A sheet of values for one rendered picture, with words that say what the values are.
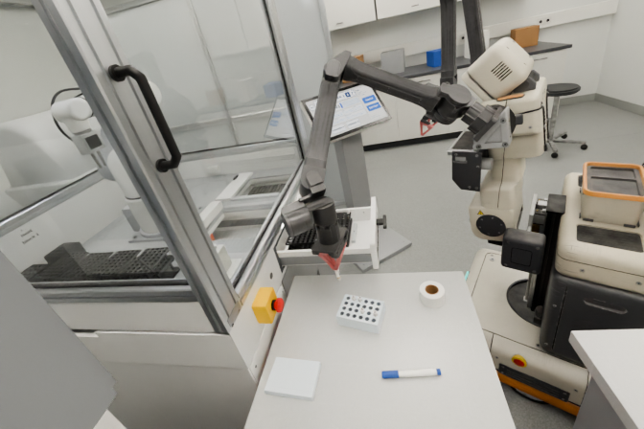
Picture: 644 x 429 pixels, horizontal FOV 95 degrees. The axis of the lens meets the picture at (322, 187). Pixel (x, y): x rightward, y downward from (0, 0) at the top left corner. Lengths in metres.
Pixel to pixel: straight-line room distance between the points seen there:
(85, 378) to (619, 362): 0.97
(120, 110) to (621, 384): 1.10
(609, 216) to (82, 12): 1.39
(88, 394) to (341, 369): 0.73
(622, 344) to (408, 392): 0.50
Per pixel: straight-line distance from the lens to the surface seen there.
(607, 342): 1.03
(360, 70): 0.99
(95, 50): 0.60
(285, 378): 0.90
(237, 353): 0.88
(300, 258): 1.04
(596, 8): 5.27
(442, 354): 0.90
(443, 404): 0.85
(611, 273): 1.22
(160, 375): 1.14
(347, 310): 0.94
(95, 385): 0.22
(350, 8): 4.17
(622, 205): 1.28
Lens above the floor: 1.52
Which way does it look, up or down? 27 degrees down
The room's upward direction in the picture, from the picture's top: 13 degrees counter-clockwise
